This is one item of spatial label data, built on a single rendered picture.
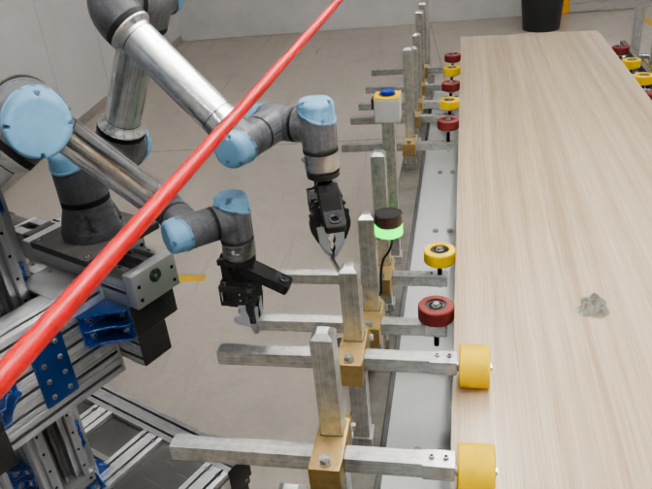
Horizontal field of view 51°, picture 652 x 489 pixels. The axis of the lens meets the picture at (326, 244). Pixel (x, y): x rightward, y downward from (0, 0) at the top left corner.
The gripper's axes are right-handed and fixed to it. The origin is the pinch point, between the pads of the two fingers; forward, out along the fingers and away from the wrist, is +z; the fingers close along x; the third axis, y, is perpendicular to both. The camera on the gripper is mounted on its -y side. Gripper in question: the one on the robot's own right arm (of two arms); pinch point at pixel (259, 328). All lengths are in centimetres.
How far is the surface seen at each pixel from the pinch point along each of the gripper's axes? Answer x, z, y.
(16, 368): 113, -82, -33
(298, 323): 1.6, -3.1, -10.1
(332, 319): 0.5, -3.8, -18.0
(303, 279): -23.4, 0.7, -5.7
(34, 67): -350, 21, 276
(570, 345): 13, -8, -68
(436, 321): 4.2, -7.0, -41.7
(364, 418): 22.9, 4.7, -27.8
